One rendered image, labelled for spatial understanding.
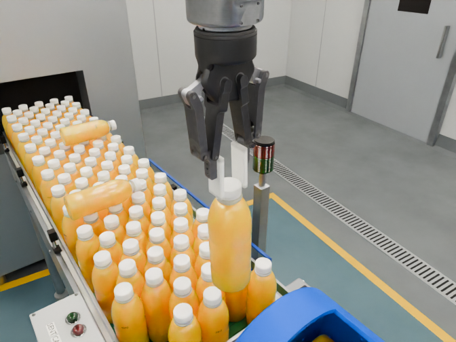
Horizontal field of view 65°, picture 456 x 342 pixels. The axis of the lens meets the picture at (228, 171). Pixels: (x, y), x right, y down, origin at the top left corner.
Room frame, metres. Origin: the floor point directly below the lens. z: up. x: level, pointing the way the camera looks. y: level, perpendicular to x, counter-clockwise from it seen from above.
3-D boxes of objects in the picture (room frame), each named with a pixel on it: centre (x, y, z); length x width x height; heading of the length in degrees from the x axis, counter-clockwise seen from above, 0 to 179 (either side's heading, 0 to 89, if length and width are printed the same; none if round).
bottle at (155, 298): (0.59, 0.17, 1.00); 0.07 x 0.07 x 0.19
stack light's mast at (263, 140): (0.97, -0.11, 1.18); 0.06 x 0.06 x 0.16
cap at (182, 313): (0.49, 0.09, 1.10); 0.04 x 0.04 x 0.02
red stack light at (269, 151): (0.97, -0.11, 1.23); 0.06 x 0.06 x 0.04
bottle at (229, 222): (0.46, 0.00, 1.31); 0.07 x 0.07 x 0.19
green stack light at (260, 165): (0.97, -0.11, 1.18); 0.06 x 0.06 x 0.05
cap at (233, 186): (0.46, 0.00, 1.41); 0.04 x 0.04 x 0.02
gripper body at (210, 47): (0.45, 0.00, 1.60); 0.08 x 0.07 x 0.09; 130
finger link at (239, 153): (0.47, -0.02, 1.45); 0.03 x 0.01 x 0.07; 40
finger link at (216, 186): (0.44, 0.02, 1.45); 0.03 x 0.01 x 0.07; 40
